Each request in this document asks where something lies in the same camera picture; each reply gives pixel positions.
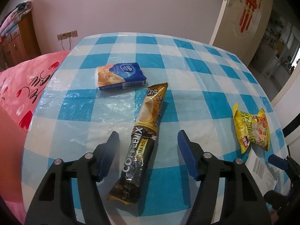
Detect blue white checkered tablecloth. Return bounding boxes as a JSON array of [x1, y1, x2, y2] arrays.
[[22, 34, 287, 225]]

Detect red paper door decoration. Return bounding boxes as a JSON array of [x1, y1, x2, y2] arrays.
[[239, 0, 263, 32]]

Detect yellow instant noodle packet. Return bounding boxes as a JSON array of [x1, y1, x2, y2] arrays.
[[232, 103, 271, 155]]

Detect blue biscuit packet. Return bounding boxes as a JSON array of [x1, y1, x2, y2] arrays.
[[95, 62, 148, 92]]

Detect cream door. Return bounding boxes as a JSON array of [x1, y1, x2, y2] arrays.
[[208, 0, 275, 59]]

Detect gold black coffee sachet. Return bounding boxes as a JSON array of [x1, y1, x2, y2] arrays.
[[107, 82, 169, 205]]

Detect white printed paper sheet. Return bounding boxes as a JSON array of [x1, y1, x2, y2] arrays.
[[246, 149, 290, 197]]

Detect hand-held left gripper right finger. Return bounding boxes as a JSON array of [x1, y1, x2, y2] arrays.
[[177, 130, 272, 225]]

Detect brown wooden cabinet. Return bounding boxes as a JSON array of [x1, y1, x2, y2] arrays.
[[0, 10, 41, 72]]

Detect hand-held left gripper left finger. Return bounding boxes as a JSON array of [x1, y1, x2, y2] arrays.
[[25, 131, 120, 225]]

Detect pile of folded blankets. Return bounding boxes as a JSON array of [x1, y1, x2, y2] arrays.
[[0, 1, 33, 37]]

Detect pink printed bed blanket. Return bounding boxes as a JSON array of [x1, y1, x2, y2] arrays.
[[0, 50, 72, 224]]

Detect wall socket strip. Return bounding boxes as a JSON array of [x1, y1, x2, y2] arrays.
[[57, 30, 78, 40]]

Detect shelves with small goods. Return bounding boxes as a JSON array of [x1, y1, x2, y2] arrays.
[[261, 16, 300, 75]]

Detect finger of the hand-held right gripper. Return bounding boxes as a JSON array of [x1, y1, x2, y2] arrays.
[[268, 154, 290, 170]]

